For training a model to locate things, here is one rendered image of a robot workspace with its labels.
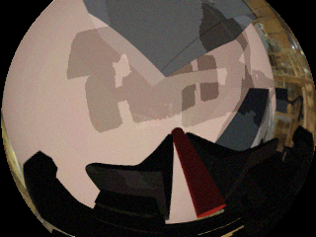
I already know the dark red peg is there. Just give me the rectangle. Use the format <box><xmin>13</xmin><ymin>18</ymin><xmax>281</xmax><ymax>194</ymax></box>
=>
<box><xmin>171</xmin><ymin>126</ymin><xmax>226</xmax><ymax>218</ymax></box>

